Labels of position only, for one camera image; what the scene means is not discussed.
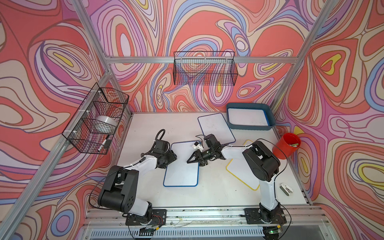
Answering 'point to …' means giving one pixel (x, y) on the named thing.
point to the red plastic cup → (282, 150)
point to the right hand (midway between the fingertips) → (190, 167)
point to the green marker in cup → (294, 144)
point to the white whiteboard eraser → (287, 190)
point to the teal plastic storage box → (253, 106)
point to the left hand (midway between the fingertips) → (175, 159)
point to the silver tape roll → (105, 123)
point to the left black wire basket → (93, 128)
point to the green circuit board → (145, 231)
